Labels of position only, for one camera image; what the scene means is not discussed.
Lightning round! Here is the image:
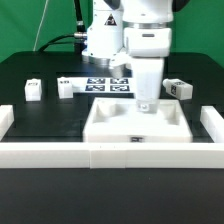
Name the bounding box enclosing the white U-shaped fence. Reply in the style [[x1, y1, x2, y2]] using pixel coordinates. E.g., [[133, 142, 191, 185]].
[[0, 105, 224, 169]]

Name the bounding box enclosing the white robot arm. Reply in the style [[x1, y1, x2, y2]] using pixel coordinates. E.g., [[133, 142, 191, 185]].
[[82, 0, 190, 113]]

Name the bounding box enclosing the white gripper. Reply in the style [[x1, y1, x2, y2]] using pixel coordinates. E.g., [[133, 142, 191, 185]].
[[131, 58, 164, 113]]

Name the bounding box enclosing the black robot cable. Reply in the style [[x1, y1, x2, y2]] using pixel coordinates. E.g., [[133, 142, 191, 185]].
[[37, 0, 88, 53]]

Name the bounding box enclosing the fiducial marker sheet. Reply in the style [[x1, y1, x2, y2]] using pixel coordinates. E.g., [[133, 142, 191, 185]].
[[69, 77, 134, 93]]

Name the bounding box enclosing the white square tabletop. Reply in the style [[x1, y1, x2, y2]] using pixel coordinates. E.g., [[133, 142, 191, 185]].
[[83, 98, 193, 143]]

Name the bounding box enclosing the thin white cable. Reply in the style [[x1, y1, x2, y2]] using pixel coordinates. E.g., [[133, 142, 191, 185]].
[[33, 0, 50, 52]]

